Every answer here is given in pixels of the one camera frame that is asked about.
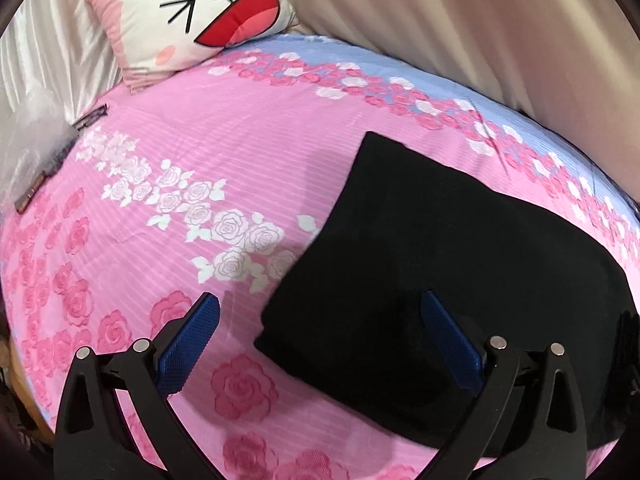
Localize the dark slim object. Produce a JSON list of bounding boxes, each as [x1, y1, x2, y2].
[[72, 104, 109, 131], [15, 152, 68, 213]]

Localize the pink rose bedsheet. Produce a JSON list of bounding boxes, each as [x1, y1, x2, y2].
[[0, 34, 640, 480]]

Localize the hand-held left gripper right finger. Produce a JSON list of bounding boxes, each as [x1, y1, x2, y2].
[[421, 290, 591, 480]]

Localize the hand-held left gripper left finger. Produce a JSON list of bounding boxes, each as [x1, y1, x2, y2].
[[54, 292, 221, 480]]

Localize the white satin cloth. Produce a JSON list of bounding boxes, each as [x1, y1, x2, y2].
[[0, 0, 123, 126]]

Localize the clear plastic bag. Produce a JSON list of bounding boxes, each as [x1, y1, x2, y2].
[[0, 100, 83, 206]]

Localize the black pants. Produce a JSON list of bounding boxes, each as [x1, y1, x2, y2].
[[254, 131, 640, 461]]

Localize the cartoon face pillow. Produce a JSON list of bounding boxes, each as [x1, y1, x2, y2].
[[79, 0, 300, 93]]

